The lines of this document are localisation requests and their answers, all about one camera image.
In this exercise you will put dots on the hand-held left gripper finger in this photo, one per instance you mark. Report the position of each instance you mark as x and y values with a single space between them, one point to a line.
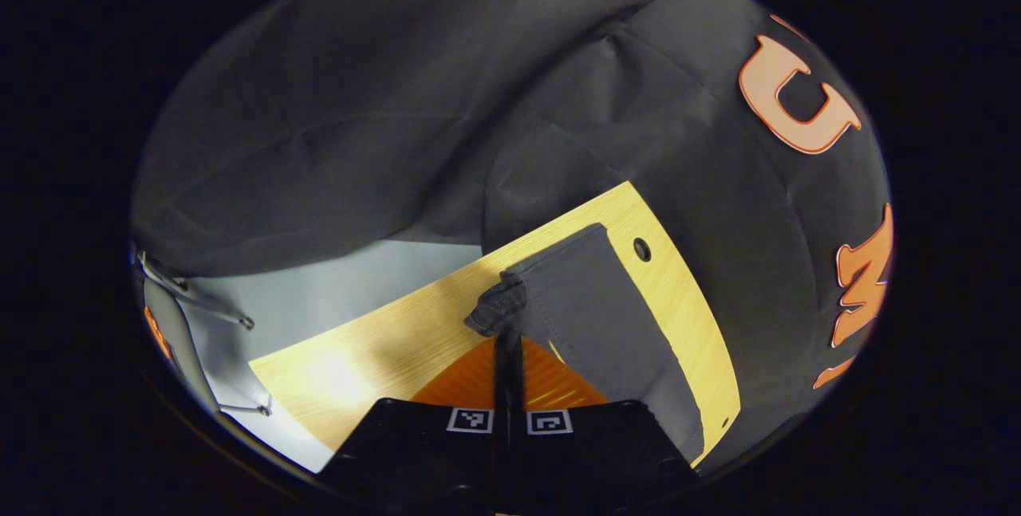
516 376
502 376

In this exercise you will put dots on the black jeans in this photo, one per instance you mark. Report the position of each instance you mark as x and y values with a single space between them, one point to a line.
590 317

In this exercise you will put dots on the black backdrop cloth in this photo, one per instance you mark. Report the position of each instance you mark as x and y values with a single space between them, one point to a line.
359 125

